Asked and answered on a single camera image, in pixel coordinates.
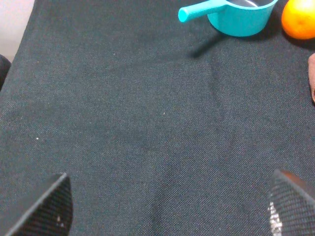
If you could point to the teal saucepan with handle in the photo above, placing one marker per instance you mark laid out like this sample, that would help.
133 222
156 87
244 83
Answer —
239 18

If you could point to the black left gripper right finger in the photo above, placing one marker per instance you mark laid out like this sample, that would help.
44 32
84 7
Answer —
291 205

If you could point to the orange fruit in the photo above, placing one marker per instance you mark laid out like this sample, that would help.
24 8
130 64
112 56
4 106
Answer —
298 19

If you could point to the dark green table cloth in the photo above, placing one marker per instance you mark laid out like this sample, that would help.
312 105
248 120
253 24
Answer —
165 128

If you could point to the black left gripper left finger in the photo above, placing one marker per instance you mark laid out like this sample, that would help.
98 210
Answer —
45 211

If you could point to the brown crumpled cloth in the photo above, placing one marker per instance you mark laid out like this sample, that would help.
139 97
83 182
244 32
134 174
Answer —
311 74

